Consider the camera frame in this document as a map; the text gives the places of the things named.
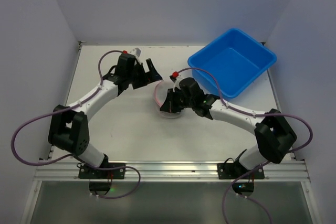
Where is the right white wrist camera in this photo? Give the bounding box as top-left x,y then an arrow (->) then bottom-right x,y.
173,75 -> 184,92

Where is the white mesh laundry bag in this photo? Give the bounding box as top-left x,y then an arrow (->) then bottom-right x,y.
153,80 -> 182,119

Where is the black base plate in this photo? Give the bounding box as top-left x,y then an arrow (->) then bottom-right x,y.
77,162 -> 125,180
217,158 -> 265,179

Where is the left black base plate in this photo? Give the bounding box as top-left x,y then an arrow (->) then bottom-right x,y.
77,162 -> 125,180

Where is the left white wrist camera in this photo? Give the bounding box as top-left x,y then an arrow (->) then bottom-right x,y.
130,48 -> 141,62

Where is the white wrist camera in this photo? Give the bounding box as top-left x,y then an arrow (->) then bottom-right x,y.
173,75 -> 184,92
130,48 -> 141,62

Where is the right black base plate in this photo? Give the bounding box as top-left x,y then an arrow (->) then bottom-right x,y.
217,158 -> 265,179

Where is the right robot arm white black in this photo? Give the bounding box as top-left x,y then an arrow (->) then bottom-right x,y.
160,78 -> 297,177

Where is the blue plastic tub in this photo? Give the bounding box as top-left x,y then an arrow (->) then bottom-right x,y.
187,28 -> 277,100

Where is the aluminium mounting rail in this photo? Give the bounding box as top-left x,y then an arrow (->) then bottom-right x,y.
34,159 -> 310,182

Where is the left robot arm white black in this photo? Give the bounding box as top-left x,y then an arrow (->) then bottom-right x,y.
48,51 -> 162,170

